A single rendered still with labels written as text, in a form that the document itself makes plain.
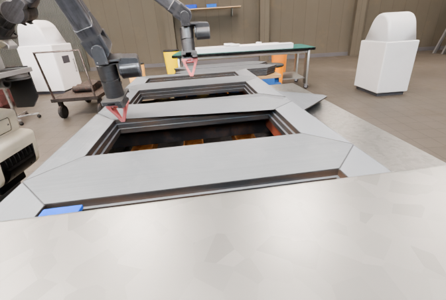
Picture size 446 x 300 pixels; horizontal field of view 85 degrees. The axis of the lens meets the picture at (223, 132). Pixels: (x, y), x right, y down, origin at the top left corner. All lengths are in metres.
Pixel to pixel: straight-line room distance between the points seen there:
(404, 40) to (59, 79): 6.31
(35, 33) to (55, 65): 0.67
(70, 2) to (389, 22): 4.14
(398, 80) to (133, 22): 7.43
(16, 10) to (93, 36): 0.50
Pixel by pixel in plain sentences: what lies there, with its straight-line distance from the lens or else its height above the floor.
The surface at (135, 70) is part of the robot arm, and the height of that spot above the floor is 1.03.
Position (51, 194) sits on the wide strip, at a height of 0.86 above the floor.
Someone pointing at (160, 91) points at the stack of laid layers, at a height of 0.85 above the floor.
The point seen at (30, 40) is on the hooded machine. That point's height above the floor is 1.11.
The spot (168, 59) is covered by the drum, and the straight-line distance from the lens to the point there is 6.61.
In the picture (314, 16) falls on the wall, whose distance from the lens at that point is 9.19.
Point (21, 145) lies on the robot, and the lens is 1.22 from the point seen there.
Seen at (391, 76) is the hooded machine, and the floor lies 0.30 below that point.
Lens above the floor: 1.14
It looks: 24 degrees down
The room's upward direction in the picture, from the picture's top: 4 degrees counter-clockwise
